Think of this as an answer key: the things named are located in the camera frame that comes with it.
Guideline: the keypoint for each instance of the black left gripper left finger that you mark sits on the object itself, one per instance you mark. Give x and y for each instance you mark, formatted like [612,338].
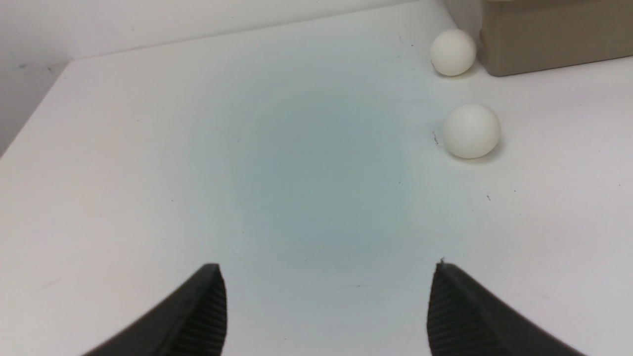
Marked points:
[192,321]

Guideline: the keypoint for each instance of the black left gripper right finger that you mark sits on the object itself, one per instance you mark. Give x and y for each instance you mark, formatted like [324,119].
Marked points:
[466,319]

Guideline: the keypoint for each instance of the white ball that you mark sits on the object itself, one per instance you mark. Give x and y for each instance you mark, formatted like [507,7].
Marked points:
[471,131]
[453,52]

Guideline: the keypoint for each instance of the tan plastic storage bin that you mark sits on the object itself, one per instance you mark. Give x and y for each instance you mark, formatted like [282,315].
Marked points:
[523,36]

